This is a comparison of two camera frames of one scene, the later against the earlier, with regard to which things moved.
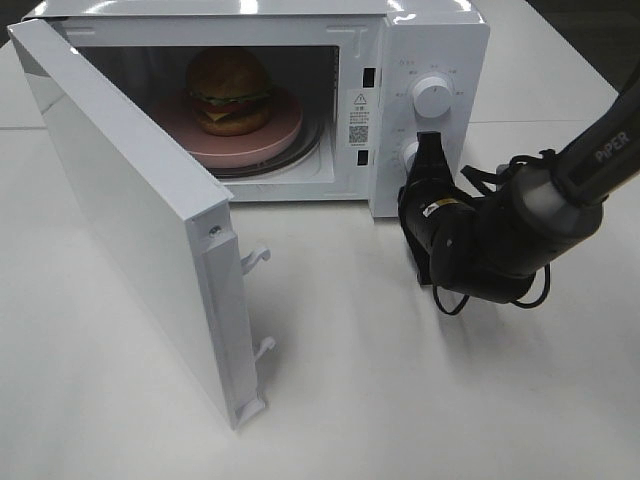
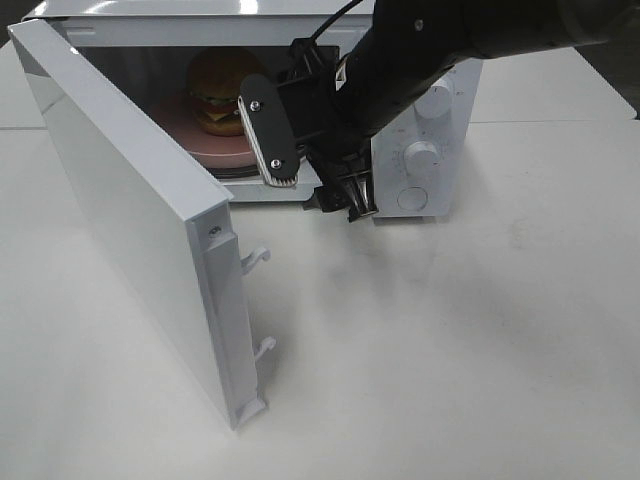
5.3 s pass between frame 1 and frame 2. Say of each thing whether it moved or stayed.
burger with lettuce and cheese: stayed
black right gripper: moved
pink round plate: stayed
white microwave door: stayed
